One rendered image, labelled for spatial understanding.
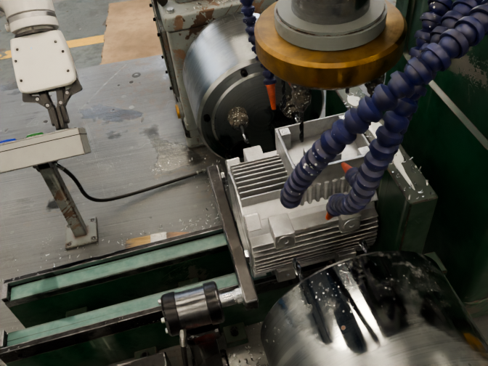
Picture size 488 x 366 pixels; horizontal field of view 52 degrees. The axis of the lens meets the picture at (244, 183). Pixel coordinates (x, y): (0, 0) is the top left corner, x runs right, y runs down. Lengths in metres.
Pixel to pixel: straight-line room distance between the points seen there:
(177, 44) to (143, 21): 2.18
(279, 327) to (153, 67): 1.12
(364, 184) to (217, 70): 0.49
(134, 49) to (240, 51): 2.12
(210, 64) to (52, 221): 0.53
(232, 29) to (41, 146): 0.41
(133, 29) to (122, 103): 1.76
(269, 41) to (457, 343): 0.38
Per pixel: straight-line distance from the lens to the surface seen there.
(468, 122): 0.77
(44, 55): 0.98
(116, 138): 1.36
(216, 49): 0.96
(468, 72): 0.75
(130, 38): 3.13
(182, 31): 1.08
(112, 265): 0.94
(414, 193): 0.69
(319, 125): 0.79
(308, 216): 0.75
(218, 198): 0.81
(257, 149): 0.84
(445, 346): 0.56
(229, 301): 0.73
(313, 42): 0.58
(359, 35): 0.58
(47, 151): 0.97
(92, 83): 1.60
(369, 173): 0.47
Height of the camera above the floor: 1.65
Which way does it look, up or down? 47 degrees down
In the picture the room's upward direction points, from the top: 7 degrees counter-clockwise
